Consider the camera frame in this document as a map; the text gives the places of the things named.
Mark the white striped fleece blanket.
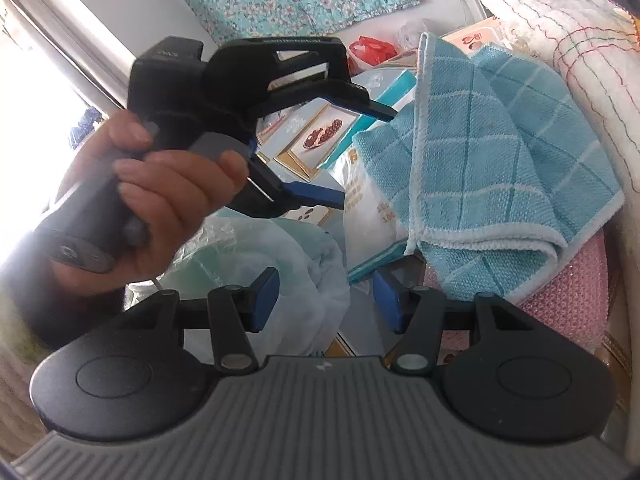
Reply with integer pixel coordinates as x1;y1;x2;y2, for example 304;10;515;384
480;0;639;240

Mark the pink knitted cloth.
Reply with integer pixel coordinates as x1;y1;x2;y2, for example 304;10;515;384
422;231;611;361

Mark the red plastic bag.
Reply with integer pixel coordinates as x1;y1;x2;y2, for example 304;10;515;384
347;36;398;75

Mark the light blue checkered towel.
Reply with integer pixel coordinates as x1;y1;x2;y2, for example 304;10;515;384
349;34;624;303

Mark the cotton swab bag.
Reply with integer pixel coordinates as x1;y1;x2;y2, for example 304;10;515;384
324;67;416;284

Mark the FamilyMart plastic bag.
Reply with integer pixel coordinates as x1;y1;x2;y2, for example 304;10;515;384
124;210;350;360

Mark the person's left hand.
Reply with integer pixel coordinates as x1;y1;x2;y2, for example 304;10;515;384
54;109;251;291

